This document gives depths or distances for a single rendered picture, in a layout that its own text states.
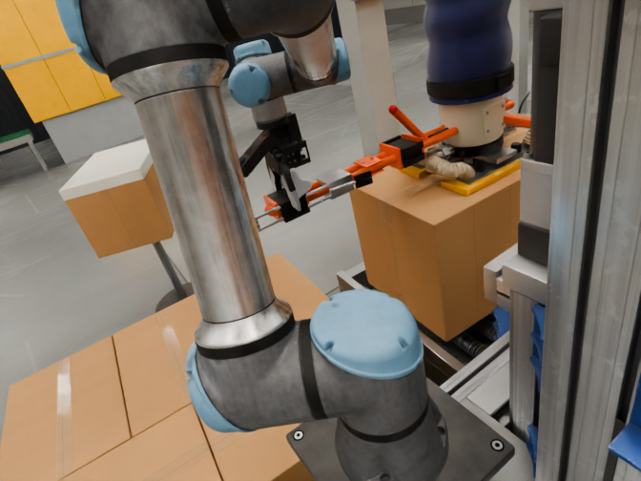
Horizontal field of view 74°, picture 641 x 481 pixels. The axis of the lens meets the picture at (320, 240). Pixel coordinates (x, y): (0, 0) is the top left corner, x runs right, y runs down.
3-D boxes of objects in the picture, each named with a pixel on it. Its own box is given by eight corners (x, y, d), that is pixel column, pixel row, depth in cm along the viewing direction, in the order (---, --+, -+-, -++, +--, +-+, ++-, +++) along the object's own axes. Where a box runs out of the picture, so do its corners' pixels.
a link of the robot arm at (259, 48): (226, 51, 82) (234, 45, 89) (244, 107, 87) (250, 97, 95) (266, 40, 81) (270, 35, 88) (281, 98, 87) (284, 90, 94)
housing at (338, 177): (341, 182, 113) (338, 167, 110) (355, 189, 107) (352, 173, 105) (319, 193, 110) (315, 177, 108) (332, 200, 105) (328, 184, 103)
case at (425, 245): (486, 216, 175) (484, 120, 155) (581, 253, 143) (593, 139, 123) (367, 282, 156) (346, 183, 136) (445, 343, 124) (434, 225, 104)
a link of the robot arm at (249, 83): (281, 53, 72) (285, 46, 81) (218, 70, 73) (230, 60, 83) (293, 100, 76) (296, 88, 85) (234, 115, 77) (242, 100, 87)
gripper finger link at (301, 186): (321, 201, 98) (305, 164, 97) (299, 212, 96) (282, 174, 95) (317, 202, 101) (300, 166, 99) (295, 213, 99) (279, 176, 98)
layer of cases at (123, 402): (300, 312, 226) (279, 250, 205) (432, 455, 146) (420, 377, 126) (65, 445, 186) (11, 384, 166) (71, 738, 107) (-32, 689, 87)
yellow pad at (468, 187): (525, 144, 131) (525, 129, 128) (555, 151, 123) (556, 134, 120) (441, 187, 120) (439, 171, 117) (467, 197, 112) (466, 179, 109)
